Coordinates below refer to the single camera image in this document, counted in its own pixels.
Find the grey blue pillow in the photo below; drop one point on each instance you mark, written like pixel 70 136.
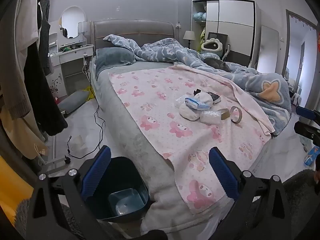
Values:
pixel 112 57

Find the pink printed blanket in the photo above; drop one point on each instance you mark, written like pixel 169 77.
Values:
pixel 155 100

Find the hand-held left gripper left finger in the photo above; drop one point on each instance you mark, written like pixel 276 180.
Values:
pixel 97 172

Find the blue plush toy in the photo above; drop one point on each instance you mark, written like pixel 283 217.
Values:
pixel 200 16

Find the oval mirror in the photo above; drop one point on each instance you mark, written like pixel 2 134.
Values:
pixel 73 21

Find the white power strip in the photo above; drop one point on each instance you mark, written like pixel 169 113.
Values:
pixel 85 58

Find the grey fluffy rug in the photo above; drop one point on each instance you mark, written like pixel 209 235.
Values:
pixel 300 200

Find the table lamp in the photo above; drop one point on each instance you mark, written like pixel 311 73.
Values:
pixel 189 35

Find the clear plastic bag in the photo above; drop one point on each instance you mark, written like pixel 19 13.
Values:
pixel 181 101

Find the grey floor cushion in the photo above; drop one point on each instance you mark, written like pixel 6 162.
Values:
pixel 73 101

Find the olive knit sweater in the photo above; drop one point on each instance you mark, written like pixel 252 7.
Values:
pixel 17 87

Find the white dressing table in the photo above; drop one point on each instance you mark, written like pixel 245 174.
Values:
pixel 72 55

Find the bubble wrap piece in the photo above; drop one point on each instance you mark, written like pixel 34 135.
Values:
pixel 210 117

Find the blue patterned duvet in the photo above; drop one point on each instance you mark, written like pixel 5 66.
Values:
pixel 175 52

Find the cream hanging garment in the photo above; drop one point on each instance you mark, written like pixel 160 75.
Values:
pixel 22 135

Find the cream plush pet bed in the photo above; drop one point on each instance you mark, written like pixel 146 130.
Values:
pixel 217 52

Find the white wardrobe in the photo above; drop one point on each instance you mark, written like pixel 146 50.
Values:
pixel 235 17

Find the yellow green plush toy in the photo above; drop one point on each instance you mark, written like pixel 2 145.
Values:
pixel 202 40

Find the yellow cloth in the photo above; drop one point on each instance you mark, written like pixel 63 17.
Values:
pixel 15 180

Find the small black clip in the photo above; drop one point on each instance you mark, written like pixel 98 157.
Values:
pixel 198 91

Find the white clothes rack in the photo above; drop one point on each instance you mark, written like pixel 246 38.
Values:
pixel 53 147

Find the dark grey cat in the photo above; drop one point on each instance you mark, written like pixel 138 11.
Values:
pixel 217 63

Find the small white tissue wad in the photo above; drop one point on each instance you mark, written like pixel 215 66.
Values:
pixel 204 97

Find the dark blue trash bin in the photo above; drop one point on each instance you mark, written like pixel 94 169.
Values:
pixel 125 200

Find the black hanging garment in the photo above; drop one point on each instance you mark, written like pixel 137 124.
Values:
pixel 42 100

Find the blue floor packet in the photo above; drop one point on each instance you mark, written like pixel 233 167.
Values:
pixel 312 156

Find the large white tissue wad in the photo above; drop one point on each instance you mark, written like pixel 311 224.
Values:
pixel 188 115

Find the white hanging shirt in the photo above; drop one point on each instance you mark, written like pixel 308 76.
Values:
pixel 26 17

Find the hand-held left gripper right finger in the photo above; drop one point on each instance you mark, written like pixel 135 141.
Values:
pixel 222 172

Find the black chair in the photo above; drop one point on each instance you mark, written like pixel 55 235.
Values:
pixel 222 38

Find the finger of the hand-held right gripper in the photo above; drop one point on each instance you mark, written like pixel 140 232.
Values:
pixel 306 113
pixel 306 130

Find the yellow bag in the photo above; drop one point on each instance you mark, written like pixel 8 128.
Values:
pixel 90 93

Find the grey door frame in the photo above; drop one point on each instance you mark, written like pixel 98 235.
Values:
pixel 287 42

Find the blue white packet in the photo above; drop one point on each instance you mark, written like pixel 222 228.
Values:
pixel 195 103

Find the grey upholstered bed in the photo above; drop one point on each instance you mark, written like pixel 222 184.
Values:
pixel 130 130

